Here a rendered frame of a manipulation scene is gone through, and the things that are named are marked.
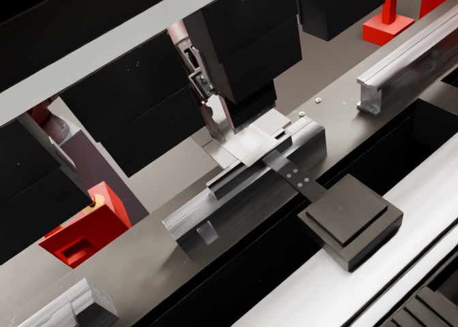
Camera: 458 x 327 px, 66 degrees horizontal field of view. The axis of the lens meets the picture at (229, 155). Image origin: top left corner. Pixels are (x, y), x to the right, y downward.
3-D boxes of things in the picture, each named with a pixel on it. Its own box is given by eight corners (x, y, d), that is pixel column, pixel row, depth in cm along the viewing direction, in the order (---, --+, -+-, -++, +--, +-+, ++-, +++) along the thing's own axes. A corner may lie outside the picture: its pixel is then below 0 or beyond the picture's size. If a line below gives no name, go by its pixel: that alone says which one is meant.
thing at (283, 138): (283, 137, 77) (281, 128, 75) (292, 144, 75) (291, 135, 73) (210, 192, 72) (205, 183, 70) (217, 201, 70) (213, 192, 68)
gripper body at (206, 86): (204, 103, 68) (168, 50, 67) (197, 109, 77) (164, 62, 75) (235, 82, 70) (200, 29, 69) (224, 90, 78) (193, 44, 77)
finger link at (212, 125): (217, 145, 71) (201, 101, 70) (211, 146, 76) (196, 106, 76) (231, 139, 71) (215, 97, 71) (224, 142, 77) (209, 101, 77)
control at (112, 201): (122, 201, 120) (93, 169, 107) (135, 235, 109) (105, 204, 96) (68, 233, 117) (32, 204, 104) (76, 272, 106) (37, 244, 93)
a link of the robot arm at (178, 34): (153, 45, 75) (184, 26, 77) (165, 63, 75) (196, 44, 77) (154, 32, 68) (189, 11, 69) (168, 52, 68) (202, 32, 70)
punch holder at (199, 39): (272, 42, 65) (253, -53, 53) (304, 58, 59) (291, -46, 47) (206, 85, 61) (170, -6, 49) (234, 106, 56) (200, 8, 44)
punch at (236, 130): (272, 103, 68) (263, 63, 61) (279, 108, 67) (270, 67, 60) (232, 132, 66) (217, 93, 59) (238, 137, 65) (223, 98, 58)
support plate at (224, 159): (225, 78, 93) (224, 75, 93) (292, 123, 76) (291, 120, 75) (168, 115, 89) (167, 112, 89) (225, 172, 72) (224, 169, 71)
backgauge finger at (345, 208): (292, 144, 73) (289, 127, 69) (402, 224, 56) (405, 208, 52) (247, 177, 70) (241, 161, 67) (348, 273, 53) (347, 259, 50)
